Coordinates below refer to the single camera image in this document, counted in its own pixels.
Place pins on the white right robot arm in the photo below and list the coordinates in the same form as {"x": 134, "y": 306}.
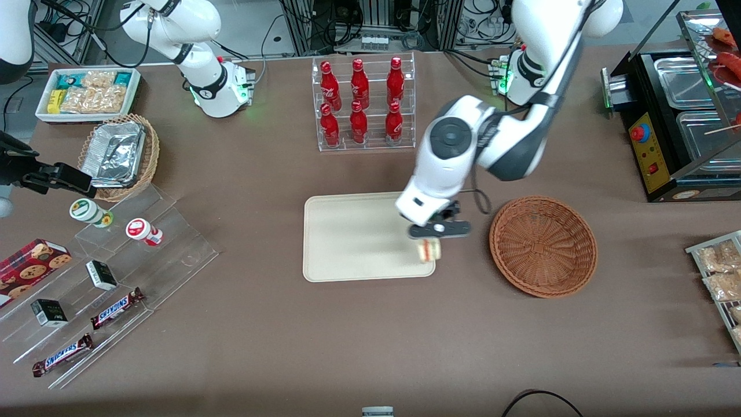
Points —
{"x": 202, "y": 75}

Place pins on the small grey device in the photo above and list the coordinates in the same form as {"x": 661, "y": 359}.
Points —
{"x": 377, "y": 412}

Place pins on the white rectangular snack box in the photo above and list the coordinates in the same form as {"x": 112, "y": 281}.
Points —
{"x": 43, "y": 114}

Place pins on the red lid white jar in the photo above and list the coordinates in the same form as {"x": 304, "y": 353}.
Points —
{"x": 138, "y": 229}

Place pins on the red cola bottle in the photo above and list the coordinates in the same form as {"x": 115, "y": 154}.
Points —
{"x": 330, "y": 127}
{"x": 359, "y": 84}
{"x": 394, "y": 123}
{"x": 358, "y": 124}
{"x": 328, "y": 84}
{"x": 395, "y": 81}

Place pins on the teal snack pack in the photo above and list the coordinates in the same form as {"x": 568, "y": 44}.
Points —
{"x": 123, "y": 78}
{"x": 68, "y": 81}

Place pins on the cream rectangular serving tray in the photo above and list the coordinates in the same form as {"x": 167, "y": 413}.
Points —
{"x": 347, "y": 243}

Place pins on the aluminium foil container stack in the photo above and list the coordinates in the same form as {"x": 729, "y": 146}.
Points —
{"x": 116, "y": 153}

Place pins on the metal snack tray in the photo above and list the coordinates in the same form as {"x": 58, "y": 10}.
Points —
{"x": 694, "y": 250}

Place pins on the steel food pan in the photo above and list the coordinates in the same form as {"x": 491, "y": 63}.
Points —
{"x": 703, "y": 147}
{"x": 683, "y": 81}

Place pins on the clear acrylic bottle rack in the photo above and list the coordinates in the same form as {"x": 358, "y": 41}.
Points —
{"x": 344, "y": 145}

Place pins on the brown wicker basket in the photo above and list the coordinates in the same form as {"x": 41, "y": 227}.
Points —
{"x": 544, "y": 249}

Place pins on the yellow snack pack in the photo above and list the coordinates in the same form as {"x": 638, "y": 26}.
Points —
{"x": 55, "y": 101}

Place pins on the red emergency stop button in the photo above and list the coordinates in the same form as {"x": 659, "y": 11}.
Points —
{"x": 638, "y": 134}

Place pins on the light wicker basket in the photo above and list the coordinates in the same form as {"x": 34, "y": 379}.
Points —
{"x": 149, "y": 156}

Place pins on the clear peanut snack bag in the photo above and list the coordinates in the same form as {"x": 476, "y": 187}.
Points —
{"x": 92, "y": 100}
{"x": 98, "y": 79}

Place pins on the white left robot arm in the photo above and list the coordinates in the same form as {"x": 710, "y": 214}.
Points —
{"x": 451, "y": 168}

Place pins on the Snickers chocolate bar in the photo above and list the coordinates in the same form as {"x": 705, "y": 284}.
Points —
{"x": 116, "y": 308}
{"x": 62, "y": 355}

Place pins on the green lid sunflower jar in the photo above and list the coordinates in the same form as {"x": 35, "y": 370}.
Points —
{"x": 84, "y": 209}

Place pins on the clear acrylic stepped shelf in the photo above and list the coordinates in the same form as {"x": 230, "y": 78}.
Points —
{"x": 185, "y": 255}

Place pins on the clear fried snack bag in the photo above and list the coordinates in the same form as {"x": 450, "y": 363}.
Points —
{"x": 718, "y": 258}
{"x": 736, "y": 314}
{"x": 723, "y": 285}

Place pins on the triangle sandwich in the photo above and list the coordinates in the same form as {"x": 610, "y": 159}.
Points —
{"x": 429, "y": 250}

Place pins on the small black carton box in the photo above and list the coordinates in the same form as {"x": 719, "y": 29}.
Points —
{"x": 101, "y": 276}
{"x": 49, "y": 314}

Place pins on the aluminium profile frame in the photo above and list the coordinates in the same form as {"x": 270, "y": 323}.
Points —
{"x": 301, "y": 29}

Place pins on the red tartan cookie box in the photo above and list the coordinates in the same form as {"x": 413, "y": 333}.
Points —
{"x": 29, "y": 269}

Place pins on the black hot food display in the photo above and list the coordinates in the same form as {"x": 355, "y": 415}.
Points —
{"x": 654, "y": 168}

